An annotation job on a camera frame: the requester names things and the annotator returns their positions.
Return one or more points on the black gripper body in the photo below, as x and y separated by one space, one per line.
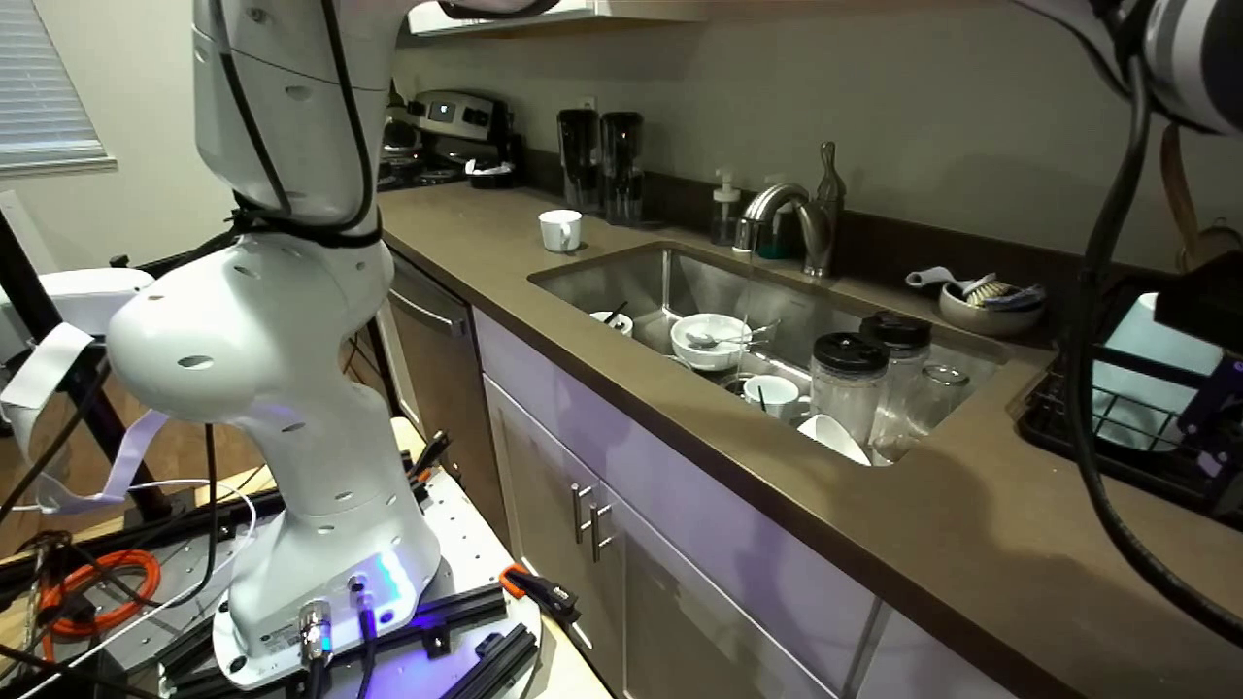
1206 298

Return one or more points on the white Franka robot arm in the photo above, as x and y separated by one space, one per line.
314 390

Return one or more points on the white ceramic mug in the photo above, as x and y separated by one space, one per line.
560 229

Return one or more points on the pale blue cup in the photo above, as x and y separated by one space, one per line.
1139 364

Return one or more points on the wooden spatula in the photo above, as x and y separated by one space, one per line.
1180 194

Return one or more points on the small grey utensil bowl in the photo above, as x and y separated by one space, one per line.
994 312

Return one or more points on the clear drinking glass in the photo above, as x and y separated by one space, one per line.
938 390

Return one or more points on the clear blender jar black lid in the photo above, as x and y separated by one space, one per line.
850 383
895 341

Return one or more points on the brushed steel kitchen faucet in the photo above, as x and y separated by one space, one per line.
827 219

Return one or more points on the small white cup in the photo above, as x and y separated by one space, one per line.
775 392

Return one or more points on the stainless steel sink basin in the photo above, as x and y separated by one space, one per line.
725 291

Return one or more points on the clear soap dispenser white pump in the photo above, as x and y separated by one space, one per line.
725 216

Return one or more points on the wide white ceramic bowl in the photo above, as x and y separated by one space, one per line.
708 344

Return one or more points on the grey lower kitchen cabinets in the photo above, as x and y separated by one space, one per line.
701 567

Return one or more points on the white plate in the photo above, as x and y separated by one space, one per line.
611 320

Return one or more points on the orange black clamp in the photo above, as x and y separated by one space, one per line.
538 592
429 454

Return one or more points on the white upper cabinets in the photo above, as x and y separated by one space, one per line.
519 17

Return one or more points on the stainless steel dishwasher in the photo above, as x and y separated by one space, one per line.
440 373

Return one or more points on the silver countertop toaster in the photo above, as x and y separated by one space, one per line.
451 123

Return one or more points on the white perforated robot table top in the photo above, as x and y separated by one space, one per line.
469 544

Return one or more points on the black tripod stand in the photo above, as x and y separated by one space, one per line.
73 373

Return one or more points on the white window blind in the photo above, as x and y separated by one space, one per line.
43 79

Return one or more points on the black aluminium rail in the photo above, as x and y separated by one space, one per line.
499 663
440 606

